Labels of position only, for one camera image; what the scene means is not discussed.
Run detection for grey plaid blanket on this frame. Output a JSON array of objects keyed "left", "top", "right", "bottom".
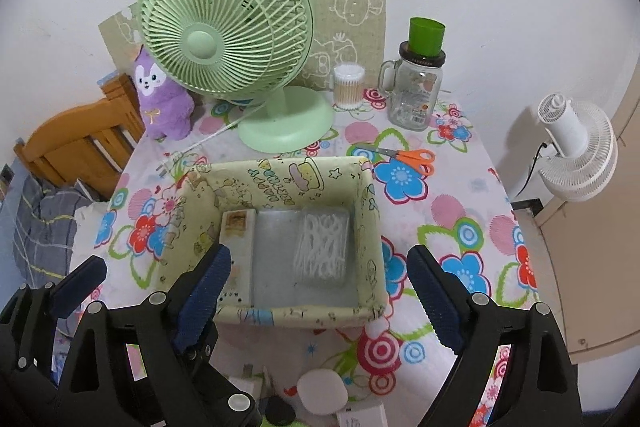
[{"left": 10, "top": 172, "right": 108, "bottom": 288}]

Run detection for purple plush toy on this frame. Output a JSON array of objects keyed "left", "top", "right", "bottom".
[{"left": 131, "top": 43, "right": 196, "bottom": 141}]

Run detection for glass jar mug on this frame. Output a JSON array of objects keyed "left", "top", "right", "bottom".
[{"left": 378, "top": 43, "right": 447, "bottom": 131}]

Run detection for white plug adapter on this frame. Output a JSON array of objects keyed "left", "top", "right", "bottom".
[{"left": 227, "top": 364, "right": 276, "bottom": 408}]

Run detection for green desk fan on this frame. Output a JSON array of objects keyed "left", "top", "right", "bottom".
[{"left": 136, "top": 0, "right": 335, "bottom": 154}]

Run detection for green plastic cup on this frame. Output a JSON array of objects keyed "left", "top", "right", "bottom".
[{"left": 407, "top": 17, "right": 447, "bottom": 56}]

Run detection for floral tablecloth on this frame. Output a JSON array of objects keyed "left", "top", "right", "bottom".
[{"left": 52, "top": 87, "right": 543, "bottom": 427}]

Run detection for white oval case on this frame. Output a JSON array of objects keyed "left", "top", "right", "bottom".
[{"left": 297, "top": 368, "right": 348, "bottom": 416}]

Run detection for cotton swab container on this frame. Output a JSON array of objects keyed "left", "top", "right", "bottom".
[{"left": 332, "top": 63, "right": 366, "bottom": 110}]

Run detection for white wall fan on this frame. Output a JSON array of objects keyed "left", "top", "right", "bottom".
[{"left": 537, "top": 93, "right": 619, "bottom": 202}]

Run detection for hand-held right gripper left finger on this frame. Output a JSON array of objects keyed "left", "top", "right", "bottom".
[{"left": 59, "top": 241, "right": 263, "bottom": 427}]

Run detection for clear box of floss picks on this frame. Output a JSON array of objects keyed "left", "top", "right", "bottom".
[{"left": 295, "top": 208, "right": 353, "bottom": 290}]

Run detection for black power cable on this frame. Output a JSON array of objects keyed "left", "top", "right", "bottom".
[{"left": 515, "top": 139, "right": 551, "bottom": 200}]

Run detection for wooden chair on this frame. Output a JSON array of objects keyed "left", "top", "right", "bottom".
[{"left": 12, "top": 72, "right": 147, "bottom": 202}]

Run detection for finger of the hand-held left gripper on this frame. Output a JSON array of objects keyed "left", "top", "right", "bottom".
[{"left": 0, "top": 255, "right": 108, "bottom": 390}]

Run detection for orange handled scissors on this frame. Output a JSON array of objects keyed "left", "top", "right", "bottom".
[{"left": 357, "top": 145, "right": 436, "bottom": 178}]

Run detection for cream rectangular box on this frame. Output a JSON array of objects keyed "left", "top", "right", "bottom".
[{"left": 218, "top": 208, "right": 257, "bottom": 308}]

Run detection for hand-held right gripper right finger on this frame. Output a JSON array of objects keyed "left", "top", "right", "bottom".
[{"left": 406, "top": 245, "right": 586, "bottom": 427}]

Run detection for beige door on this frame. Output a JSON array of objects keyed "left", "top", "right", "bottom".
[{"left": 510, "top": 52, "right": 640, "bottom": 365}]

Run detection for yellow printed fabric storage box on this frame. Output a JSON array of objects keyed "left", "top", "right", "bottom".
[{"left": 172, "top": 156, "right": 390, "bottom": 329}]

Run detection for small black round object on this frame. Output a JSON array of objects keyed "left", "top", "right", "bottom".
[{"left": 263, "top": 396, "right": 296, "bottom": 425}]

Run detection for white fan cord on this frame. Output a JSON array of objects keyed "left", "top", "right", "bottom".
[{"left": 159, "top": 102, "right": 266, "bottom": 175}]

